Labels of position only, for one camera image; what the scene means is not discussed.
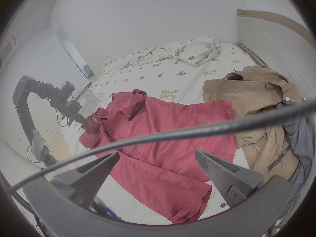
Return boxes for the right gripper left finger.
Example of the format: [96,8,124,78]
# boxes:
[51,151,120,209]

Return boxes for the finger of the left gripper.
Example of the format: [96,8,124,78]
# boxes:
[74,114,91,128]

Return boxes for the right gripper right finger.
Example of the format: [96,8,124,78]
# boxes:
[195,149,266,209]

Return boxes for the red shirt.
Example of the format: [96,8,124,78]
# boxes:
[79,89,238,224]

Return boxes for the bed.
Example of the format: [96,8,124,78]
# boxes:
[59,9,316,225]

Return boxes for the khaki jacket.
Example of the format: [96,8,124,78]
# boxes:
[202,65,304,181]

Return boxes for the white printed quilt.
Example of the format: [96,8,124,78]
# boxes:
[102,36,221,74]

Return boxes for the black cable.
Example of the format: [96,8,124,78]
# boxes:
[9,98,316,194]
[55,106,69,128]

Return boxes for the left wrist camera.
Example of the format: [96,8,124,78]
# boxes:
[59,81,76,101]

